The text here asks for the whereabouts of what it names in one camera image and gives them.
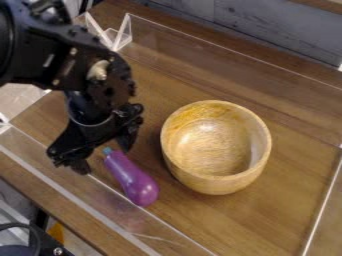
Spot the black cable under table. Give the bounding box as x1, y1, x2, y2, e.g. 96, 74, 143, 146
0, 222, 41, 256

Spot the clear acrylic tray wall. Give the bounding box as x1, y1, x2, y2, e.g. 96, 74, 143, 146
0, 11, 342, 256

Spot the black clamp with screw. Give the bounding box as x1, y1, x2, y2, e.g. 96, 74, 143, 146
31, 210, 75, 256

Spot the brown wooden bowl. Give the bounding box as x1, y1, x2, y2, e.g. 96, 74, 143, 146
160, 100, 272, 195

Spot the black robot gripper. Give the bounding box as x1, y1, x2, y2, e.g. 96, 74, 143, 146
45, 89, 145, 176

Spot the purple toy eggplant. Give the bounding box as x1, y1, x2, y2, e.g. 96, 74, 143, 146
103, 147, 159, 207

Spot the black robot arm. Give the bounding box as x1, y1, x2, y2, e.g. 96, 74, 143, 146
0, 0, 144, 175

